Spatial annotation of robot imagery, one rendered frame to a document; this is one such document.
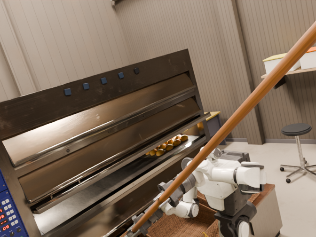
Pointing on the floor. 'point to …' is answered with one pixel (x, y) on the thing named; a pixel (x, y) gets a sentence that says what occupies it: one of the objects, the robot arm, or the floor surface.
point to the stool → (294, 129)
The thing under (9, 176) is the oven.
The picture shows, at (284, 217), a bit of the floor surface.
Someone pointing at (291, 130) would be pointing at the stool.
